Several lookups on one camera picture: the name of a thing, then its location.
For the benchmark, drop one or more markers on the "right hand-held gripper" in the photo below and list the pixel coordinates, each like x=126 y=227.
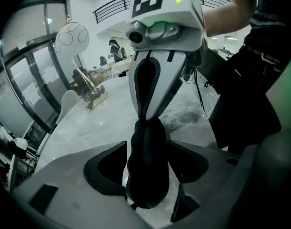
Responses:
x=159 y=13

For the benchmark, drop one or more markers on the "person's right forearm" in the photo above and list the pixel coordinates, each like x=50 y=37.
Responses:
x=226 y=13

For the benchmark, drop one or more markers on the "white globe table lamp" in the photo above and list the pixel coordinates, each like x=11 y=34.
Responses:
x=72 y=34

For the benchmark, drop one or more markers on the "black pouch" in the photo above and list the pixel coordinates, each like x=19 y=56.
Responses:
x=147 y=156

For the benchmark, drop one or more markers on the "grey shell chair black legs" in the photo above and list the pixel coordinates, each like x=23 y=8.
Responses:
x=67 y=104

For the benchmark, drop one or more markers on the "beige patterned covered table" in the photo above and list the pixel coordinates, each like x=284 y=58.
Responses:
x=121 y=67

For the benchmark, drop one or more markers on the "person's black trousers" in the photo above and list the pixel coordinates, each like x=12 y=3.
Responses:
x=243 y=99

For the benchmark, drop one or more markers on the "glass entrance door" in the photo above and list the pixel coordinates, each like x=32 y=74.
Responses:
x=28 y=75

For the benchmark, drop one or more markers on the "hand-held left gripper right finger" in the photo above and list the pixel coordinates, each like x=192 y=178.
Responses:
x=219 y=175

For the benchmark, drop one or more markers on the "person's grey patterned top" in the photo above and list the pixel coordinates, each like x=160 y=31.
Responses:
x=269 y=20

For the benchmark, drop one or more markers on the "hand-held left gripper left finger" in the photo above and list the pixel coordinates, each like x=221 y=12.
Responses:
x=64 y=175

